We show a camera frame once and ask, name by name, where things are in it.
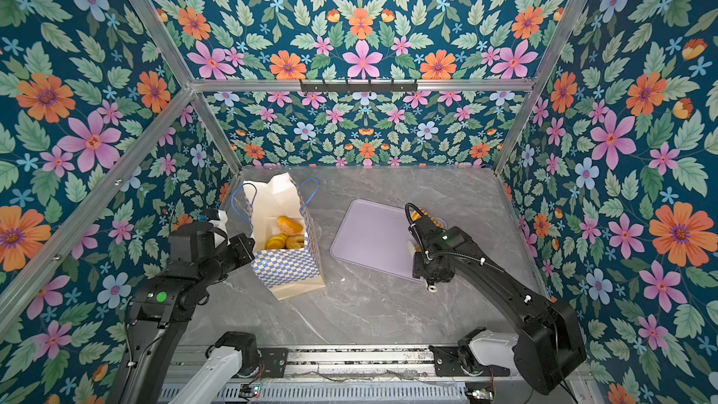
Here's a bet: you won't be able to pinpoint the pale ridged long bread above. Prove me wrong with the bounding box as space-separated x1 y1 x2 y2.
409 209 437 224

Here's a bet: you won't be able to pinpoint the lilac plastic tray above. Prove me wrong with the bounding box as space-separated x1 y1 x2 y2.
330 199 418 282

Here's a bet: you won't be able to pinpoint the yellow oval bread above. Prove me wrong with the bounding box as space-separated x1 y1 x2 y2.
265 234 288 251

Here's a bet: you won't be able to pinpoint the checkered paper bag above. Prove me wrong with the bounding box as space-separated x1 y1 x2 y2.
231 173 325 300

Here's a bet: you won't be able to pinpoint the braided bagel bread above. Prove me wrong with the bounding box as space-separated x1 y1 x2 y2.
285 235 306 250

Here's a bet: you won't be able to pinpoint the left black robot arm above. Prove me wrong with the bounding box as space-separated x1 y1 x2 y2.
107 222 255 403

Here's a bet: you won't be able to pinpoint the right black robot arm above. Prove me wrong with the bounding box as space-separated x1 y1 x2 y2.
407 207 587 396

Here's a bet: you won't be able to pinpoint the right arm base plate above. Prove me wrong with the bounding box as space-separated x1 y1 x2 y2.
428 345 512 379

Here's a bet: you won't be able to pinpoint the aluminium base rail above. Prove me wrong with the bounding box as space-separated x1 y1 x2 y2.
120 343 604 404

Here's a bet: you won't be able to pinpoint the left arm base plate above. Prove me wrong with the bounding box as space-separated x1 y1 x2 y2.
212 346 290 380

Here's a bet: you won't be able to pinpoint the aluminium frame bars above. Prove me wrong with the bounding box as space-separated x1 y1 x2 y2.
1 0 588 335

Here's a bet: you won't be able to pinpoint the black hook rail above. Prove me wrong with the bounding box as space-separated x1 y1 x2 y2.
299 80 419 94

